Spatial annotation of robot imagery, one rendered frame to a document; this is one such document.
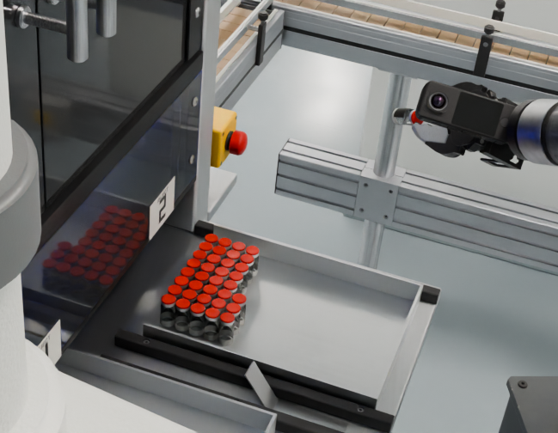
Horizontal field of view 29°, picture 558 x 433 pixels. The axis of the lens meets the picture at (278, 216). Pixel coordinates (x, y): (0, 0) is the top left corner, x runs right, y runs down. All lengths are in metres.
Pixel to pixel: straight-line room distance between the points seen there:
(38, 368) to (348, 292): 1.23
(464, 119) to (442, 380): 1.63
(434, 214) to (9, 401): 2.16
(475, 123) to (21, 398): 0.92
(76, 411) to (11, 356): 0.09
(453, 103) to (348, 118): 2.54
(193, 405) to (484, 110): 0.54
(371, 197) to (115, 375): 1.20
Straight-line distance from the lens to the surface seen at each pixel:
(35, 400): 0.43
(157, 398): 1.46
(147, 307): 1.60
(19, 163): 0.36
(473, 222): 2.52
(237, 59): 2.13
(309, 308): 1.61
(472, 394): 2.82
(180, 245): 1.71
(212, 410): 1.44
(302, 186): 2.58
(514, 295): 3.16
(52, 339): 1.32
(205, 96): 1.61
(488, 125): 1.28
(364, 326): 1.60
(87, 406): 0.48
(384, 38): 2.32
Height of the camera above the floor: 1.93
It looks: 36 degrees down
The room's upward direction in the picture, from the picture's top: 6 degrees clockwise
